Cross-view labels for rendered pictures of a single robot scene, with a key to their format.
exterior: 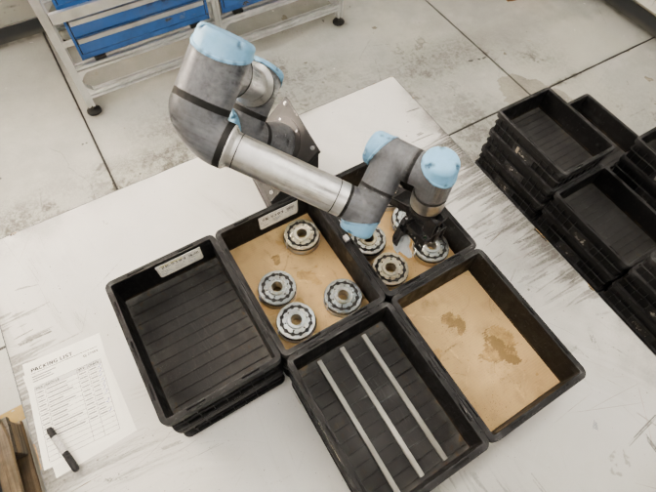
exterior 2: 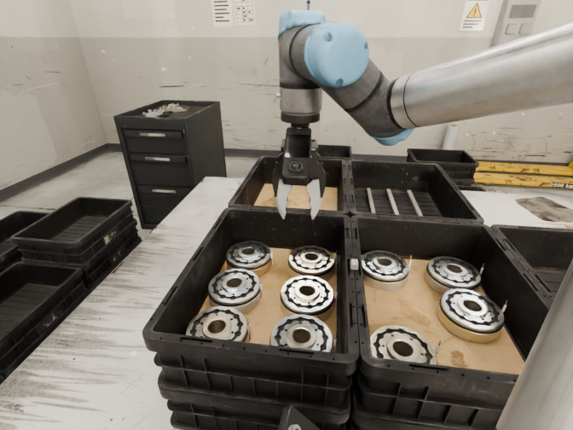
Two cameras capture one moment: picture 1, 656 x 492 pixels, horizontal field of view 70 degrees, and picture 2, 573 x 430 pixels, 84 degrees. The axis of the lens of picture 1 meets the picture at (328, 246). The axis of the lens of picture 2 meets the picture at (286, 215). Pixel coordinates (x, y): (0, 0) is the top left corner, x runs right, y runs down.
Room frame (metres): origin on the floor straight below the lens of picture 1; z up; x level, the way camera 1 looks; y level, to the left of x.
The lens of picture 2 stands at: (1.05, 0.17, 1.28)
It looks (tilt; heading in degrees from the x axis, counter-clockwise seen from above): 28 degrees down; 222
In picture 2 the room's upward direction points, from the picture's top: straight up
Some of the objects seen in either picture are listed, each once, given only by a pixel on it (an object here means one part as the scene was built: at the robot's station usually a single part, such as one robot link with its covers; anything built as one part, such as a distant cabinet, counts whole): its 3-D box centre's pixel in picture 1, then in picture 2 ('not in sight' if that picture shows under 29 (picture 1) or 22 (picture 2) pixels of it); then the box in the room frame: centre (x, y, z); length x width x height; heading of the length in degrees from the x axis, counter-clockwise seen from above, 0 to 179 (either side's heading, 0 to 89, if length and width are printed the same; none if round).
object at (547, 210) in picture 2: not in sight; (547, 207); (-0.47, 0.18, 0.71); 0.22 x 0.19 x 0.01; 34
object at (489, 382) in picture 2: (298, 266); (440, 280); (0.55, 0.08, 0.92); 0.40 x 0.30 x 0.02; 34
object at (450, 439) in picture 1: (381, 405); (398, 204); (0.22, -0.15, 0.87); 0.40 x 0.30 x 0.11; 34
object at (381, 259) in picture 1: (389, 268); (311, 258); (0.59, -0.18, 0.86); 0.10 x 0.10 x 0.01
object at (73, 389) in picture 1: (74, 399); not in sight; (0.22, 0.66, 0.70); 0.33 x 0.23 x 0.01; 34
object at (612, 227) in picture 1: (594, 234); (24, 332); (1.08, -1.14, 0.31); 0.40 x 0.30 x 0.34; 34
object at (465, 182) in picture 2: not in sight; (433, 185); (-1.24, -0.47, 0.37); 0.40 x 0.30 x 0.45; 124
